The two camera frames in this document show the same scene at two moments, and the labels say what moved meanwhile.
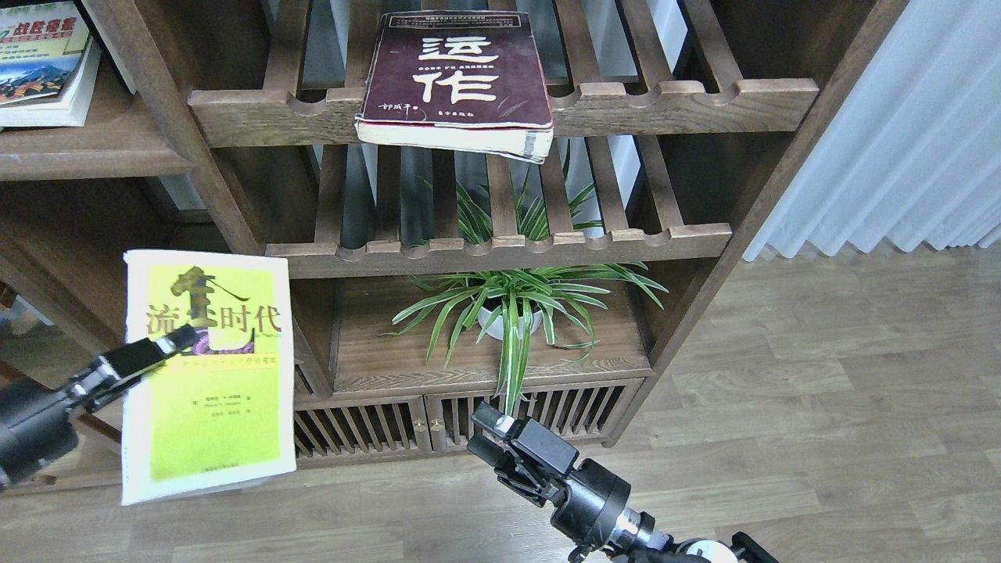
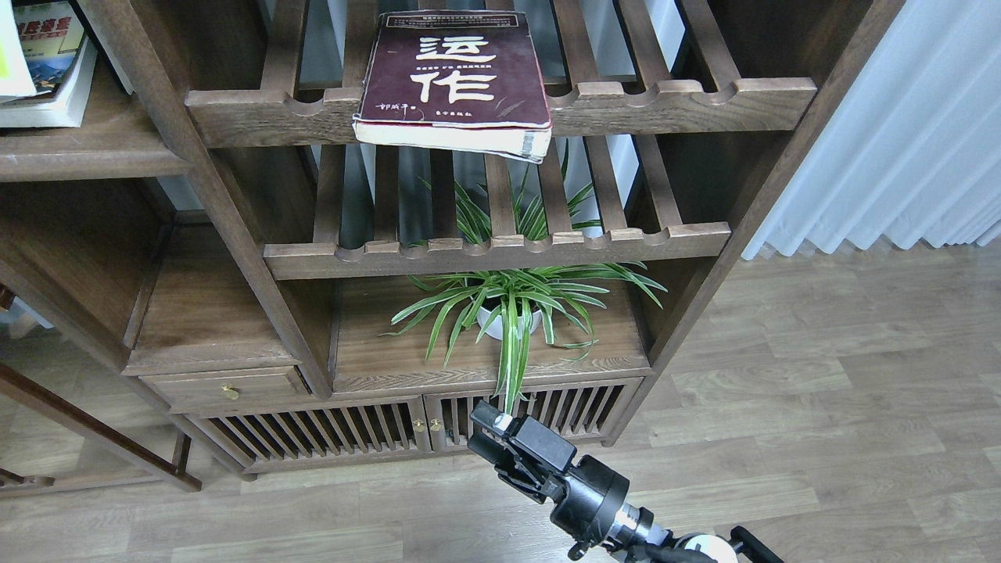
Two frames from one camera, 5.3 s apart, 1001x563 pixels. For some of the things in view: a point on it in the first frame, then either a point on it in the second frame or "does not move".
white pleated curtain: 910,153 does not move
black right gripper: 590,503 does not move
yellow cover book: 220,414 → 15,80
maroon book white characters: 466,80 does not move
